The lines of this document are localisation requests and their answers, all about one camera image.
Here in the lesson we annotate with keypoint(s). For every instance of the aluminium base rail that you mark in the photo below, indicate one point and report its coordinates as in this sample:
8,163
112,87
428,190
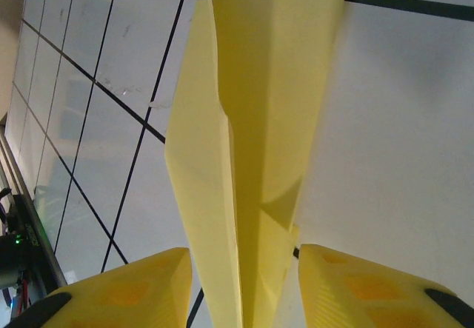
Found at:
13,172

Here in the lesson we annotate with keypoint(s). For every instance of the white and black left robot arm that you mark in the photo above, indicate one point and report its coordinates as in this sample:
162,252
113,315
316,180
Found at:
11,261

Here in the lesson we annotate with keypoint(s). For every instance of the white grid mat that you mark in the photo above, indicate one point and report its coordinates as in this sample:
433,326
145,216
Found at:
389,120

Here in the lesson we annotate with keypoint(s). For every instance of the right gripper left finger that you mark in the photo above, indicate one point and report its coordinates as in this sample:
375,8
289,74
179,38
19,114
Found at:
129,298

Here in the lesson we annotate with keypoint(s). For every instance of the yellow paper sheet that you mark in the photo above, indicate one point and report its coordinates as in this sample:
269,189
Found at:
259,120

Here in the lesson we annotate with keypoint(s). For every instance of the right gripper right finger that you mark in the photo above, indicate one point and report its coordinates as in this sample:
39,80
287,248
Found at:
370,302

